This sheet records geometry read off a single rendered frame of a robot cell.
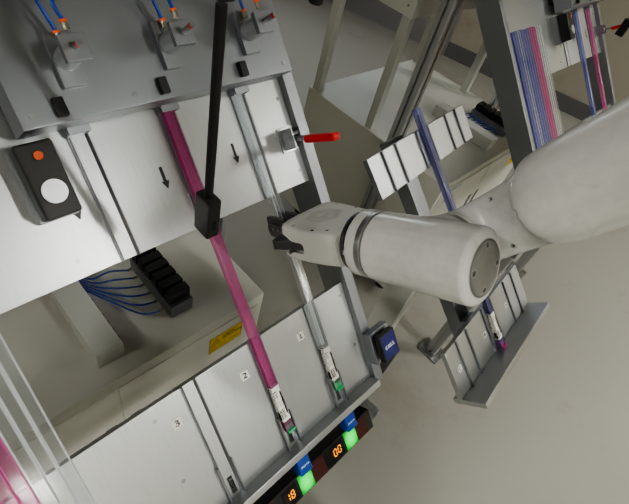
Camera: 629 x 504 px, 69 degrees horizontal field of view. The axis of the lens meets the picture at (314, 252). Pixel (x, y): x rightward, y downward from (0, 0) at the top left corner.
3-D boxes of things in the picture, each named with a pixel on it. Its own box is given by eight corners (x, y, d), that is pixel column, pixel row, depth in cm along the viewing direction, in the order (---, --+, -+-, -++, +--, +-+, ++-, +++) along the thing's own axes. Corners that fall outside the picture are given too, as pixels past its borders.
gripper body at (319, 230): (390, 200, 58) (327, 192, 66) (335, 230, 52) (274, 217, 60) (396, 253, 61) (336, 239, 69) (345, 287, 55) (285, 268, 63)
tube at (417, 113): (500, 343, 94) (505, 344, 93) (497, 347, 93) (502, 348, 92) (415, 108, 82) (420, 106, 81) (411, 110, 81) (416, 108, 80)
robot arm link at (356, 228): (401, 199, 56) (381, 197, 58) (354, 226, 51) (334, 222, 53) (407, 260, 59) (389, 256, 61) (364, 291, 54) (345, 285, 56)
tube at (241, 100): (338, 384, 77) (342, 386, 76) (332, 389, 76) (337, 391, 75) (236, 80, 63) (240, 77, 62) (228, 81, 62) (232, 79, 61)
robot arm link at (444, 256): (407, 205, 57) (358, 217, 51) (512, 218, 47) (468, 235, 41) (406, 268, 59) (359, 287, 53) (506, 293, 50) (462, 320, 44)
